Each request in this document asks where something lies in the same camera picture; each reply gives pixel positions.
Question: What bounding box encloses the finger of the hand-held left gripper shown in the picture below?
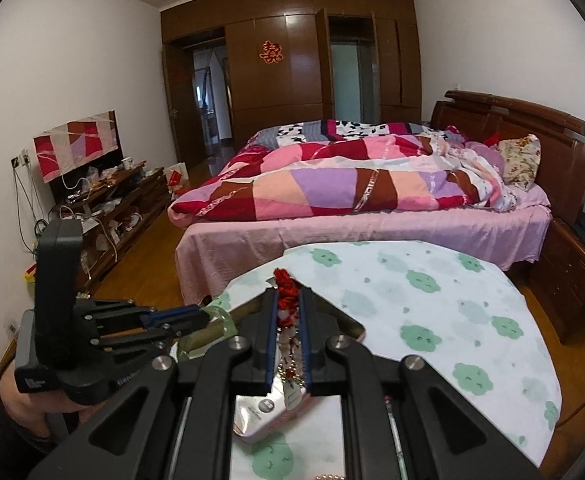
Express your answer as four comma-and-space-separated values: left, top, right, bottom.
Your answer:
75, 297, 210, 336
90, 332, 180, 363

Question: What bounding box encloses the wooden nightstand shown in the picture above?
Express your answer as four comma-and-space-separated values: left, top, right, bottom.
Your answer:
527, 217, 585, 346

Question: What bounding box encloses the television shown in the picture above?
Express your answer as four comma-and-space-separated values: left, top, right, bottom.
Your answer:
50, 110, 124, 203

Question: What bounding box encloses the wooden television cabinet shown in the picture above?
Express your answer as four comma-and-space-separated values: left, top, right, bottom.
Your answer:
47, 165, 173, 296

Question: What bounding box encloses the white red paper bag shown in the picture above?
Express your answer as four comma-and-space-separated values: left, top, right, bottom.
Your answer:
165, 162, 189, 199

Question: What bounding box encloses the red knot charm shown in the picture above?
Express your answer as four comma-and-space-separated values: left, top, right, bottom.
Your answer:
271, 266, 304, 361

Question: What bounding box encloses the cloud print tablecloth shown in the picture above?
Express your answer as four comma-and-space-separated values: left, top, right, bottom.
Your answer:
172, 240, 563, 480

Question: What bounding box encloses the pink pillow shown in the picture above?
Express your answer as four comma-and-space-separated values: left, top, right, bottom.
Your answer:
467, 142, 506, 171

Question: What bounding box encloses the wooden bed frame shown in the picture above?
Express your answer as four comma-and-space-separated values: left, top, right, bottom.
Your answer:
429, 90, 585, 231

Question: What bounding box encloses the floral pillow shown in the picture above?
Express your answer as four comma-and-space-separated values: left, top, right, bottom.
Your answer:
497, 134, 543, 191

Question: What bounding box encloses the small metal bead bracelet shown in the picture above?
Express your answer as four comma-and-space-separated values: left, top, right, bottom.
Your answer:
278, 367, 307, 388

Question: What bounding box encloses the patchwork quilt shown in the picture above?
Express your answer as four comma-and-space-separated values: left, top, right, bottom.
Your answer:
167, 120, 518, 226

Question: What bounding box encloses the pink bed sheet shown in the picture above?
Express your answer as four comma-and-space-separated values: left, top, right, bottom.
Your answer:
175, 185, 553, 306

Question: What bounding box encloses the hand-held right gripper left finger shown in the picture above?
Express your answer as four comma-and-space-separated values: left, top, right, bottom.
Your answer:
25, 287, 280, 480

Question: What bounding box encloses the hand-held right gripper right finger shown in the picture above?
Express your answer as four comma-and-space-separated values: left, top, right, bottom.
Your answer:
299, 287, 545, 480

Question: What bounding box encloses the person's left hand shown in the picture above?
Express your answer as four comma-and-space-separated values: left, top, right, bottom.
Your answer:
0, 360, 103, 443

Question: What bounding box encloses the green jade bangle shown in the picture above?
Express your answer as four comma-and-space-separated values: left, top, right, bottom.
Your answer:
205, 305, 238, 342

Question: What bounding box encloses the red paper decoration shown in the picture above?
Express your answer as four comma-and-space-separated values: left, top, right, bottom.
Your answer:
258, 39, 284, 65

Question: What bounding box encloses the person's left forearm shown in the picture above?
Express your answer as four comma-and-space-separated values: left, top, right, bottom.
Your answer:
0, 375, 73, 480

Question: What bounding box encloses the wooden wardrobe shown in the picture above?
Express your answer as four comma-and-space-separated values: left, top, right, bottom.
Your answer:
161, 0, 423, 161

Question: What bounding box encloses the patchwork cloth cover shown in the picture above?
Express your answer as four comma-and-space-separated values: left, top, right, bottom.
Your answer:
33, 112, 118, 183

